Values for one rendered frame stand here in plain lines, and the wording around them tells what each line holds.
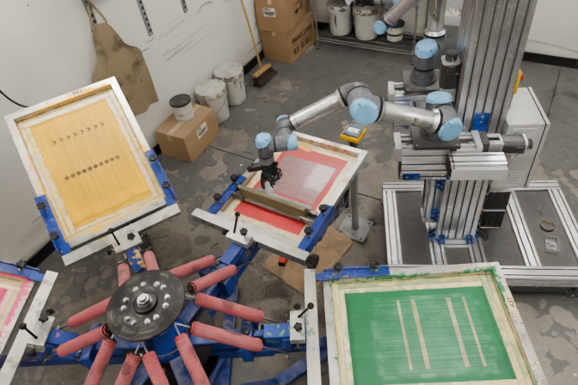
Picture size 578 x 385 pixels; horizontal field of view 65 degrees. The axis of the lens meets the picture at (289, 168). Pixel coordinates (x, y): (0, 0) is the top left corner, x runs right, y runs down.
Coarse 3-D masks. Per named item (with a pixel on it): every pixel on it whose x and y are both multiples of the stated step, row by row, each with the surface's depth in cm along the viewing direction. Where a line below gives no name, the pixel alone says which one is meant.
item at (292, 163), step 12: (288, 156) 274; (300, 156) 272; (312, 156) 271; (288, 168) 266; (300, 168) 265; (288, 180) 258; (276, 192) 252; (240, 204) 249; (252, 204) 248; (252, 216) 242; (264, 216) 241
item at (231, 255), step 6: (234, 246) 217; (240, 246) 217; (228, 252) 215; (234, 252) 215; (240, 252) 216; (222, 258) 213; (228, 258) 213; (234, 258) 213; (228, 264) 210; (234, 264) 214
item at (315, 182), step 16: (320, 160) 268; (336, 160) 267; (304, 176) 260; (320, 176) 258; (336, 176) 257; (288, 192) 251; (304, 192) 250; (320, 192) 249; (272, 224) 236; (288, 224) 235; (304, 224) 233
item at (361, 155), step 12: (312, 144) 279; (324, 144) 274; (336, 144) 271; (360, 156) 261; (348, 180) 248; (336, 192) 243; (228, 204) 249; (336, 204) 240; (228, 216) 239; (252, 228) 231; (264, 228) 230; (288, 240) 223
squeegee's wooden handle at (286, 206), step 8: (240, 192) 246; (248, 192) 242; (256, 192) 239; (264, 192) 239; (256, 200) 243; (264, 200) 239; (272, 200) 235; (280, 200) 233; (280, 208) 236; (288, 208) 232; (296, 208) 229; (304, 208) 228; (296, 216) 233; (304, 216) 229
